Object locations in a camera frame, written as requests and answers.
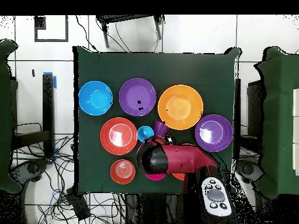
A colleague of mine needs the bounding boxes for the blue cup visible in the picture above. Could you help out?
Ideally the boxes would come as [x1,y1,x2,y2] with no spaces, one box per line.
[137,125,155,143]

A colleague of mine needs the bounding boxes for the purple cup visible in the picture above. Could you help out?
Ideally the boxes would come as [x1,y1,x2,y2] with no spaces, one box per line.
[153,119,169,138]

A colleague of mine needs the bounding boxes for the pink bowl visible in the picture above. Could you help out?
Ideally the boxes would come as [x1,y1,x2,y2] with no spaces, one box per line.
[145,173,167,181]

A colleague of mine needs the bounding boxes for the white box stack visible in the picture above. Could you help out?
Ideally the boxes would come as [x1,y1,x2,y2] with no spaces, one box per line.
[293,88,299,176]

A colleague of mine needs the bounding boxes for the large orange bowl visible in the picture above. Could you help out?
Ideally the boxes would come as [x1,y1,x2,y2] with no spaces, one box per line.
[157,84,204,131]

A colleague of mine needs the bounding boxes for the purple bowl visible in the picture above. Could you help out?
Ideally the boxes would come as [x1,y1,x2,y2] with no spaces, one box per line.
[194,114,234,153]
[118,78,157,117]

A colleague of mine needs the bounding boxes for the small orange bowl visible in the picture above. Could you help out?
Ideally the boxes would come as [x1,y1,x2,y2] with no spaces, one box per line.
[110,159,137,186]

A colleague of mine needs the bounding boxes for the dark green table cloth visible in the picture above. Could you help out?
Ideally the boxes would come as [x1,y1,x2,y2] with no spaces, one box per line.
[72,45,241,194]

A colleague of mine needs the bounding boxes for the blue bowl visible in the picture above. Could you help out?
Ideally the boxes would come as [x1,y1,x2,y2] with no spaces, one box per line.
[78,80,114,117]

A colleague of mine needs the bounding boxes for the blue tape strip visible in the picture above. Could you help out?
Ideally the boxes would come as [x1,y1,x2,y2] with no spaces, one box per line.
[43,71,57,89]

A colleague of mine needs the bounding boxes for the black power strip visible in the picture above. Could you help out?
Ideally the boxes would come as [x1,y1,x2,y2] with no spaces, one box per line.
[65,187,91,221]

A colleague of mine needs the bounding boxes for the black chair base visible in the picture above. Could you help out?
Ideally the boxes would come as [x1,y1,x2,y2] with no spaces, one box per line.
[9,158,48,185]
[235,159,265,185]

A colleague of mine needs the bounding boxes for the green cloth side table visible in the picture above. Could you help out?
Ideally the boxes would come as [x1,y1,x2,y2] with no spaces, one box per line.
[0,38,22,194]
[254,45,299,199]

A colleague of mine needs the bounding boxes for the black table frame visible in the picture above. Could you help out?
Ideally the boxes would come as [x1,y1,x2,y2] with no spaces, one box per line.
[10,73,55,158]
[233,78,265,159]

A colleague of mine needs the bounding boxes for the floor cable tangle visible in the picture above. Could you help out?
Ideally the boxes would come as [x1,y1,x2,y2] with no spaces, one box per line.
[13,135,127,224]

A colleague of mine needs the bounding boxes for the black floor frame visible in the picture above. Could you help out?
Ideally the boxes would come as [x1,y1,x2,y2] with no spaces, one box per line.
[34,15,69,43]

